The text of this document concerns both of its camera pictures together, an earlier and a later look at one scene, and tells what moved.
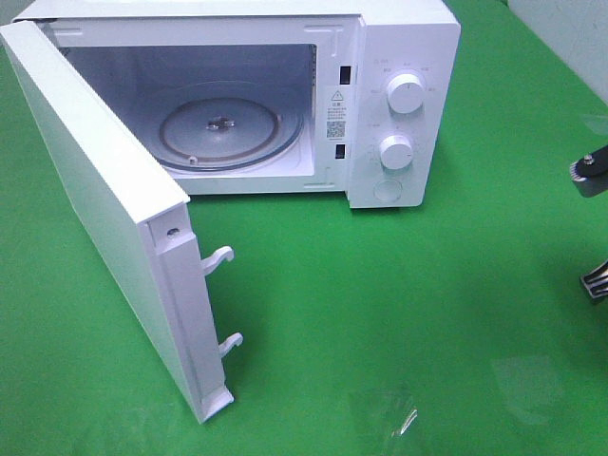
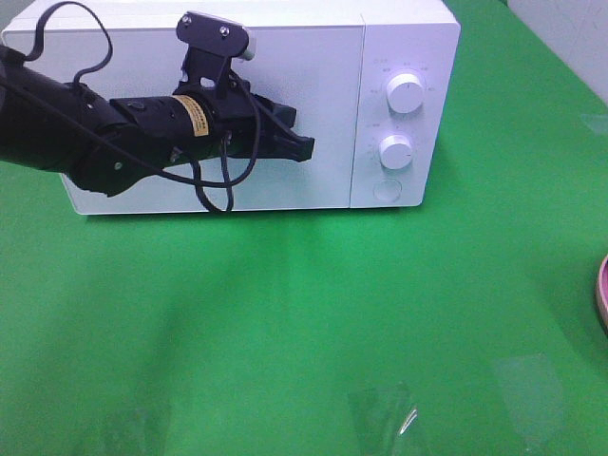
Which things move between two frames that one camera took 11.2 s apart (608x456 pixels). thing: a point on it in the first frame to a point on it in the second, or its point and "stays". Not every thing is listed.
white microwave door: [123, 187] to [316, 69]
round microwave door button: [387, 190] stays
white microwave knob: [406, 93] stays
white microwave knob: [395, 152] stays
